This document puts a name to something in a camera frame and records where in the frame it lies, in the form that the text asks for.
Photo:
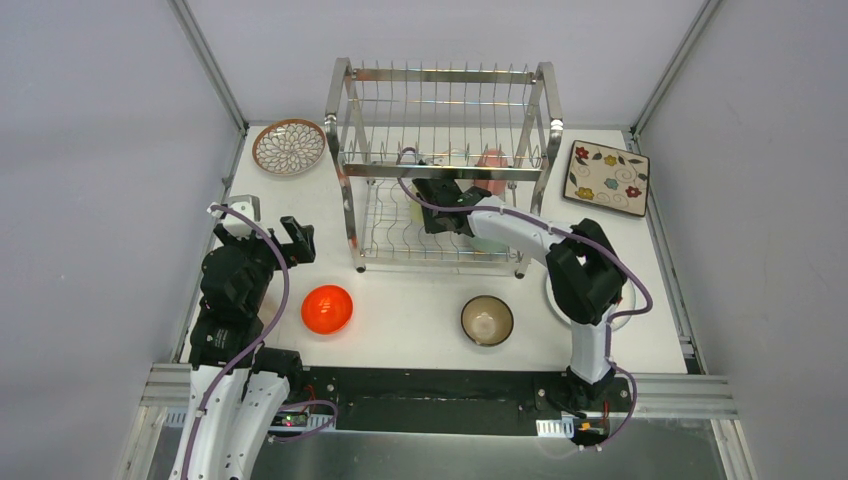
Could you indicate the white ribbed mug black rim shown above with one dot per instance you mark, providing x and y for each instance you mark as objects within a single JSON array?
[{"x": 453, "y": 158}]

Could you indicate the brown floral round plate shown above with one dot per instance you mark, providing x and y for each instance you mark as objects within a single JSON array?
[{"x": 289, "y": 147}]

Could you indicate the light green mug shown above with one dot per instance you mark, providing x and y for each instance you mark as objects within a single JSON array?
[{"x": 415, "y": 212}]

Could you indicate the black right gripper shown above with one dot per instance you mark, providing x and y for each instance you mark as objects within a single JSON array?
[{"x": 431, "y": 226}]

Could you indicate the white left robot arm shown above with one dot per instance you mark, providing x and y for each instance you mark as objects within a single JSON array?
[{"x": 236, "y": 383}]

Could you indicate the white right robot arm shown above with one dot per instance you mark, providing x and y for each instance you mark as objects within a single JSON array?
[{"x": 585, "y": 274}]

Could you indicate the mint green bowl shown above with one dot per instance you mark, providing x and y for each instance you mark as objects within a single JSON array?
[{"x": 487, "y": 246}]

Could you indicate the orange plastic bowl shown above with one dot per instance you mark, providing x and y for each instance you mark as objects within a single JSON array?
[{"x": 327, "y": 309}]

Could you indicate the stainless steel dish rack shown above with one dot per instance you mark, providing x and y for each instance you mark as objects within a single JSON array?
[{"x": 385, "y": 125}]

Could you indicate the beige bowl dark rim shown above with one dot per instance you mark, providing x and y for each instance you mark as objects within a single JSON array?
[{"x": 487, "y": 320}]

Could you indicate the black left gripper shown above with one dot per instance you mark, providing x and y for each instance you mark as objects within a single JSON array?
[{"x": 279, "y": 245}]

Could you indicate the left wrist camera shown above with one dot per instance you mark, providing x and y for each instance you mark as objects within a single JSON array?
[{"x": 237, "y": 214}]

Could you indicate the square floral plate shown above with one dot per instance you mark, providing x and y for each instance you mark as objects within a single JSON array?
[{"x": 608, "y": 178}]

